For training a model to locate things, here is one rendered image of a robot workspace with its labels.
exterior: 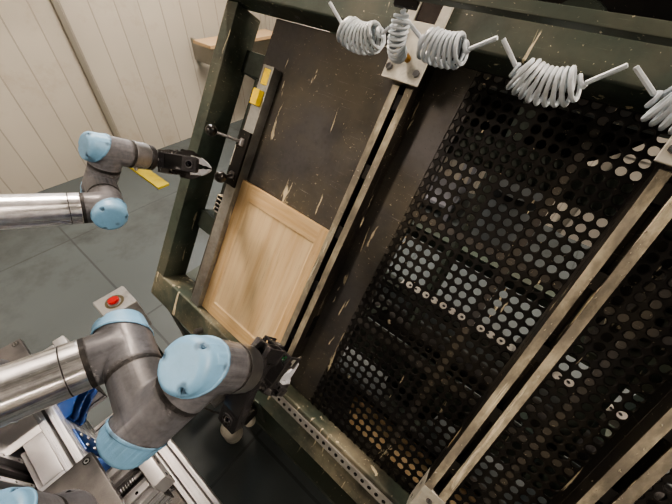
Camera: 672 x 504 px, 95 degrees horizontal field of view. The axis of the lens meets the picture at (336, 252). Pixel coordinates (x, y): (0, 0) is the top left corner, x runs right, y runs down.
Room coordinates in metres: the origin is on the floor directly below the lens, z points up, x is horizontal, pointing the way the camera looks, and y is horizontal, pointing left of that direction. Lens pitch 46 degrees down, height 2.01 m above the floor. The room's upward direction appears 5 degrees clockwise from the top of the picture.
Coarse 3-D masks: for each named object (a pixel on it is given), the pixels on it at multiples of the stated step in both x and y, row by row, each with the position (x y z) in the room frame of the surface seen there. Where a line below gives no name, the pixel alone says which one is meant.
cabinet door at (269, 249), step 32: (256, 192) 0.90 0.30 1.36; (256, 224) 0.83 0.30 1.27; (288, 224) 0.78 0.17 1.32; (224, 256) 0.80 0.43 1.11; (256, 256) 0.75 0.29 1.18; (288, 256) 0.71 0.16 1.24; (224, 288) 0.72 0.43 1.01; (256, 288) 0.68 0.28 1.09; (288, 288) 0.64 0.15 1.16; (224, 320) 0.64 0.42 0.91; (256, 320) 0.60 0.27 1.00; (288, 320) 0.57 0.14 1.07
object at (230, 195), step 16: (272, 80) 1.10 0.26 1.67; (272, 96) 1.09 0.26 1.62; (256, 112) 1.05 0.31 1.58; (256, 128) 1.03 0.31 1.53; (256, 144) 1.02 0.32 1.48; (240, 176) 0.95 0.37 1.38; (224, 192) 0.93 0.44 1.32; (224, 208) 0.90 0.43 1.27; (224, 224) 0.86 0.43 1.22; (208, 256) 0.81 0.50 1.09; (208, 272) 0.77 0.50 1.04
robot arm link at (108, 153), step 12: (84, 132) 0.70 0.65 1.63; (84, 144) 0.68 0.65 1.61; (96, 144) 0.68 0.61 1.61; (108, 144) 0.70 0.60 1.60; (120, 144) 0.73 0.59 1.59; (132, 144) 0.75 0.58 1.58; (84, 156) 0.66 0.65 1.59; (96, 156) 0.67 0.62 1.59; (108, 156) 0.69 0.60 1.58; (120, 156) 0.71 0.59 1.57; (132, 156) 0.73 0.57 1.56; (108, 168) 0.68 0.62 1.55; (120, 168) 0.71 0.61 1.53
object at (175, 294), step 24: (168, 288) 0.78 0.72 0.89; (192, 288) 0.80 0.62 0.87; (192, 312) 0.68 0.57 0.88; (216, 336) 0.58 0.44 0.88; (264, 408) 0.36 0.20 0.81; (312, 408) 0.35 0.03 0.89; (288, 432) 0.29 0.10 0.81; (336, 432) 0.28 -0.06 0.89; (312, 456) 0.22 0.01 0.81; (360, 456) 0.22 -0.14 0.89; (336, 480) 0.17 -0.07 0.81; (384, 480) 0.17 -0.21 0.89
